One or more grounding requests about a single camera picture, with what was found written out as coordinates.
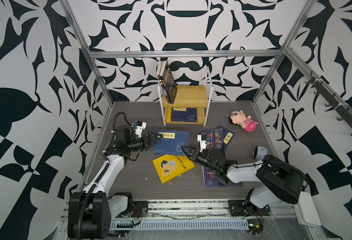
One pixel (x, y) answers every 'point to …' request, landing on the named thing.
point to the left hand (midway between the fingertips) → (161, 137)
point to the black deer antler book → (169, 85)
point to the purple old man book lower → (211, 179)
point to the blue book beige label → (171, 143)
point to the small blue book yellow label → (228, 136)
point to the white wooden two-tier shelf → (192, 106)
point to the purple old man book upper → (214, 137)
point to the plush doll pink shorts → (238, 117)
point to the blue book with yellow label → (184, 114)
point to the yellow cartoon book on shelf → (168, 117)
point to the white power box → (305, 210)
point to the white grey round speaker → (260, 152)
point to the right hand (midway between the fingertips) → (181, 149)
